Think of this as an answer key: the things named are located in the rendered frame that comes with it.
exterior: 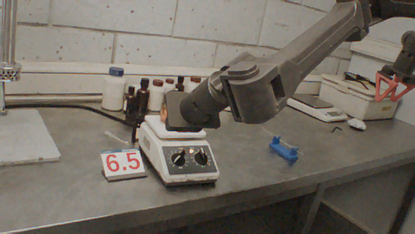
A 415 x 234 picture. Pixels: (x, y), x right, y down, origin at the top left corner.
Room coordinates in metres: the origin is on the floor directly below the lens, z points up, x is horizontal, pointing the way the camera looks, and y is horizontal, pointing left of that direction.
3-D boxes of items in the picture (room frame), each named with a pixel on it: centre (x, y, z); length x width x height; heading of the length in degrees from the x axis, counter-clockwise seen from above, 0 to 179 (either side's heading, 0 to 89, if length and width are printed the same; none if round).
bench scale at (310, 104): (1.56, -0.49, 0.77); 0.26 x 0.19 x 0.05; 41
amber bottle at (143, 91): (1.10, 0.21, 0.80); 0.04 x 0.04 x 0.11
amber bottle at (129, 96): (1.07, 0.24, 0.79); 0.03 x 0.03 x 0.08
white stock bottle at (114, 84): (1.08, 0.30, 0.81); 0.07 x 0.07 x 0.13
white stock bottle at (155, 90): (1.15, 0.17, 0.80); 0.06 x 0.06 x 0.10
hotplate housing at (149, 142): (0.78, 0.05, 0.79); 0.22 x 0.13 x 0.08; 30
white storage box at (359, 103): (1.77, -0.77, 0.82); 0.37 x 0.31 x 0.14; 128
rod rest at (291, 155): (0.99, -0.25, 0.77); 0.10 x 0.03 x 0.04; 33
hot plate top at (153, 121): (0.81, 0.06, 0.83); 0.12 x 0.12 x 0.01; 30
